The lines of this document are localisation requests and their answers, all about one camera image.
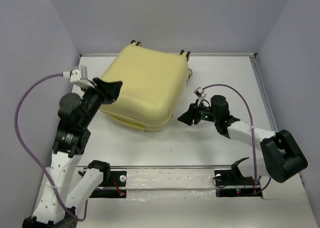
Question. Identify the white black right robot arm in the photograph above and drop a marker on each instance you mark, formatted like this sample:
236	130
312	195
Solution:
281	159

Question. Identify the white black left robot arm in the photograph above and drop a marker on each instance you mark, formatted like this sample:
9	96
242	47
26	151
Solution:
59	205

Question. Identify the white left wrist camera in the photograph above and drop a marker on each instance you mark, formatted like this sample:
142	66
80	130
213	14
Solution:
78	77

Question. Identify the pale yellow hard-shell suitcase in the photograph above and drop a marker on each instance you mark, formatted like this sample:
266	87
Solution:
152	84

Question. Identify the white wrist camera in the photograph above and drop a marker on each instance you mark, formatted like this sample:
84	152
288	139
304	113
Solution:
78	77
200	93

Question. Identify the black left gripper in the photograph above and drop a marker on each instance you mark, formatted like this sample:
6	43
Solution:
110	89

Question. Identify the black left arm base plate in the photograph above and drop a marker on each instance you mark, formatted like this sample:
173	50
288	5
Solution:
115	187

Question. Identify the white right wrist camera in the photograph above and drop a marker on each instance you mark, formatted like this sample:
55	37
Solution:
200	93

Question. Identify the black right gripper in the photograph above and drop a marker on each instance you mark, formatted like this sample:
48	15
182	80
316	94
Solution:
188	117

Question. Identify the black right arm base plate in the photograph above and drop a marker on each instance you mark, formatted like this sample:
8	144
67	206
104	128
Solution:
228	184

